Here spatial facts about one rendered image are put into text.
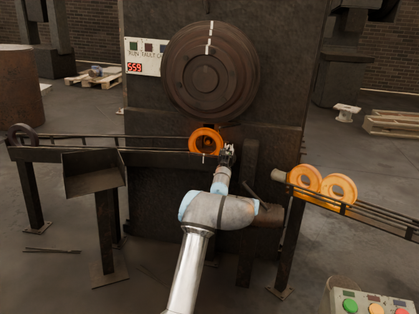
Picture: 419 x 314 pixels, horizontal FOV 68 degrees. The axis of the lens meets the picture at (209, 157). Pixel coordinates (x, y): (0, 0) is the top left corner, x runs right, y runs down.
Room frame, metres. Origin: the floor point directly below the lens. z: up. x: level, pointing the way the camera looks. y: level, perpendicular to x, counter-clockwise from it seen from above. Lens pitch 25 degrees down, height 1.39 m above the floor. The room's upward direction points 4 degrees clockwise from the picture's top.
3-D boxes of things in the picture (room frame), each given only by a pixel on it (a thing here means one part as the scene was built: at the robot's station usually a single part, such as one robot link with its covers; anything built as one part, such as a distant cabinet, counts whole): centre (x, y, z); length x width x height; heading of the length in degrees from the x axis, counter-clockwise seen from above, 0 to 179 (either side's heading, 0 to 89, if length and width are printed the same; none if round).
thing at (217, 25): (1.50, 0.03, 1.11); 0.47 x 0.06 x 0.47; 81
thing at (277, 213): (1.31, -0.28, 0.27); 0.22 x 0.13 x 0.53; 81
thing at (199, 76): (1.40, 0.04, 1.11); 0.28 x 0.06 x 0.28; 81
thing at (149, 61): (1.66, 0.35, 1.15); 0.26 x 0.02 x 0.18; 81
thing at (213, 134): (1.51, 0.02, 0.75); 0.18 x 0.03 x 0.18; 80
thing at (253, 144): (1.48, -0.21, 0.68); 0.11 x 0.08 x 0.24; 171
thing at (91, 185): (1.31, 0.55, 0.36); 0.26 x 0.20 x 0.72; 116
